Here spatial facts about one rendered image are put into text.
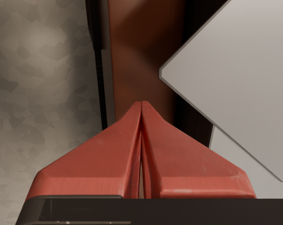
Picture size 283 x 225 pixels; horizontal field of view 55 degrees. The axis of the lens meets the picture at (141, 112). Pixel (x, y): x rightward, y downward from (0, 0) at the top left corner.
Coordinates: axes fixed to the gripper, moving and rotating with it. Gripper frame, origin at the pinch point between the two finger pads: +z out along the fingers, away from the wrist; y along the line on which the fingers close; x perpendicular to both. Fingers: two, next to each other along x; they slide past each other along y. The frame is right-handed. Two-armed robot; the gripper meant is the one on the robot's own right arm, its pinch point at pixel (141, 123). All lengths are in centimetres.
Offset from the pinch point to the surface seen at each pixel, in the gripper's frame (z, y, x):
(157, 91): 4.4, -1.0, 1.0
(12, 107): 15.5, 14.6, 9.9
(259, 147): 1.5, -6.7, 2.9
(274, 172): 1.9, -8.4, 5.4
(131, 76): 4.0, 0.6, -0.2
